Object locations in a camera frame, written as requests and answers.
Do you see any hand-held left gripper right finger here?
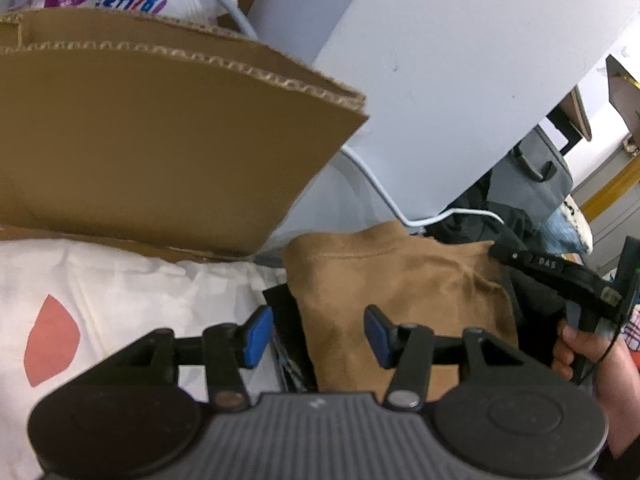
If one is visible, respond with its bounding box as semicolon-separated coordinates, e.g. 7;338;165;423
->
365;305;531;409

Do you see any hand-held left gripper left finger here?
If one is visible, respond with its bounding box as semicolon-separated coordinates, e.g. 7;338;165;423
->
102;306;275;409

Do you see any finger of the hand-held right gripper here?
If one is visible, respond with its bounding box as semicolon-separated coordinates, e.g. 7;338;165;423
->
487;241;548;278

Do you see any brown printed t-shirt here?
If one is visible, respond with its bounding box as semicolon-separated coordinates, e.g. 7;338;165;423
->
282;221;521;406

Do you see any person's right forearm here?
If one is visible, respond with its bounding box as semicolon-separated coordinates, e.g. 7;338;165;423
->
597;395;640;458

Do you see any person's right hand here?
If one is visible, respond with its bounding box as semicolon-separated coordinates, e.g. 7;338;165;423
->
551;321;640;403

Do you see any blue plastic bag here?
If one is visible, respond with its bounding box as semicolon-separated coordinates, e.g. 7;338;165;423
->
540;210;586;256

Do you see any grey suitcase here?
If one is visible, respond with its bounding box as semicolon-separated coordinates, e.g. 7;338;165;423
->
492;127;573;221

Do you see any white patterned bed sheet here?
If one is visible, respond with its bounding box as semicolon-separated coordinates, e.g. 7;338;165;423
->
0;237;301;480

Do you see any large brown cardboard sheet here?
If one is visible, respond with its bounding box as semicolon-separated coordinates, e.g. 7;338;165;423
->
0;10;371;263

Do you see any white cable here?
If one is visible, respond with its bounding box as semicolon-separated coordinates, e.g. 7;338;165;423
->
190;0;506;228

